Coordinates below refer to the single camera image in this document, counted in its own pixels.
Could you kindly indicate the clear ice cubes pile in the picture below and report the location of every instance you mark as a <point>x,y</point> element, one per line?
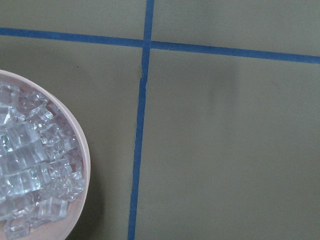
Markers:
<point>32,155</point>

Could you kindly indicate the pink bowl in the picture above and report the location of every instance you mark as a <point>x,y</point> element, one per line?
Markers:
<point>82,160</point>

